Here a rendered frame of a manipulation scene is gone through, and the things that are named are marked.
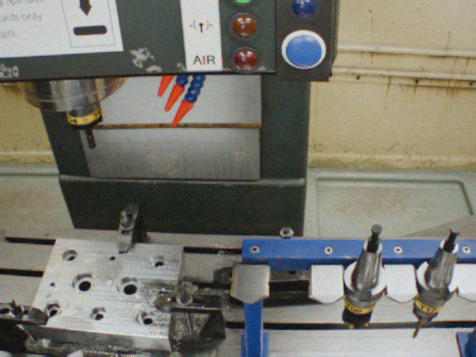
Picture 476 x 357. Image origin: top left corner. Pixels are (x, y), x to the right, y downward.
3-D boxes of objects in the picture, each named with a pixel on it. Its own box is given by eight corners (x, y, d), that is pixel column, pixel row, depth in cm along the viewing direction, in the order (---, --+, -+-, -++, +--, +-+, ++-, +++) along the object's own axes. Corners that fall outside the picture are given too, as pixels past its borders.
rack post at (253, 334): (267, 377, 98) (269, 286, 78) (239, 376, 99) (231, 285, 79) (269, 335, 106) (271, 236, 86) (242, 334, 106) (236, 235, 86)
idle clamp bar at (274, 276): (338, 296, 111) (341, 277, 107) (215, 303, 112) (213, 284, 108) (335, 277, 115) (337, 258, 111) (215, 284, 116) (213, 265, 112)
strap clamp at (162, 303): (225, 338, 105) (220, 297, 95) (161, 335, 106) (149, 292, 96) (227, 325, 108) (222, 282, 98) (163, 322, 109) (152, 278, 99)
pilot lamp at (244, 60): (258, 72, 45) (258, 50, 43) (232, 72, 45) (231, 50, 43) (258, 70, 45) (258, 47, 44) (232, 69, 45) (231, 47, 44)
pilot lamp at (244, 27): (257, 40, 43) (257, 16, 41) (231, 40, 43) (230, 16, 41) (258, 36, 43) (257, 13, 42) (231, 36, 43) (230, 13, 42)
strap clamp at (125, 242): (138, 279, 117) (125, 233, 107) (124, 278, 117) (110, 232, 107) (148, 235, 127) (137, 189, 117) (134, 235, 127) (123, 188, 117)
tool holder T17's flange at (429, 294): (445, 268, 78) (449, 257, 77) (460, 299, 74) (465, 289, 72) (408, 274, 78) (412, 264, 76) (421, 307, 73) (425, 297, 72)
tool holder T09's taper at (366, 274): (379, 266, 76) (388, 234, 72) (381, 290, 73) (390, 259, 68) (350, 265, 77) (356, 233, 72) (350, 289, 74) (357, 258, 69)
